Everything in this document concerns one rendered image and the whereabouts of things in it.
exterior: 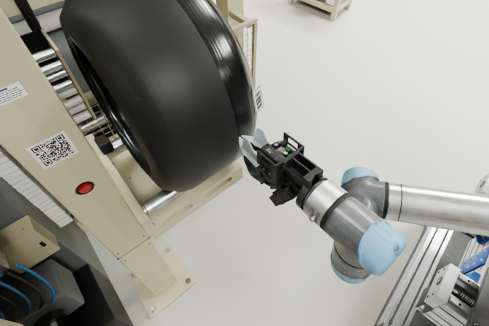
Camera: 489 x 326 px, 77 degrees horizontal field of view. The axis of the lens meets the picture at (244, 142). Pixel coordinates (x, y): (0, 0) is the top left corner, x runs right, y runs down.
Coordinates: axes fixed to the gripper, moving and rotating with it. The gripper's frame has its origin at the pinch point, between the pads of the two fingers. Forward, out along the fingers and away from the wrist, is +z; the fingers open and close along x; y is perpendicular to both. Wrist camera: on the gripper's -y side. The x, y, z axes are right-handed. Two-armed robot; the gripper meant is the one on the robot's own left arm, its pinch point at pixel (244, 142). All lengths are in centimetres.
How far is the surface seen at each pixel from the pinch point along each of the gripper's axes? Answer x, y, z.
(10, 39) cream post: 27.7, 27.6, 20.4
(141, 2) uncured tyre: 4.8, 25.5, 22.7
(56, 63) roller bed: 22, 2, 64
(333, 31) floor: -221, -105, 141
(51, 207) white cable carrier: 41, -14, 27
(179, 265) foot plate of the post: 22, -116, 44
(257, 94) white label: -9.4, 4.4, 6.4
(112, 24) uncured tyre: 12.1, 24.3, 20.8
